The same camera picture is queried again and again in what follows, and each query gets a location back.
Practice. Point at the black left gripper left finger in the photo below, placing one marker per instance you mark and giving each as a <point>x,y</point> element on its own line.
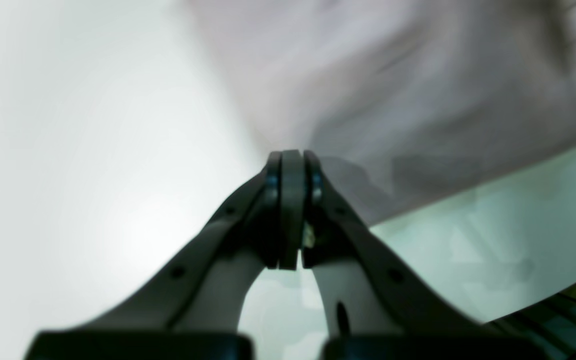
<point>191,308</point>

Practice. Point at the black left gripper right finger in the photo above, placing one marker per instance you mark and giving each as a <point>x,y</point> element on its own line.
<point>376,306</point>

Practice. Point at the mauve pink T-shirt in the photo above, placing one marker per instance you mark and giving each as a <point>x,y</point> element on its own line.
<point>405,102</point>

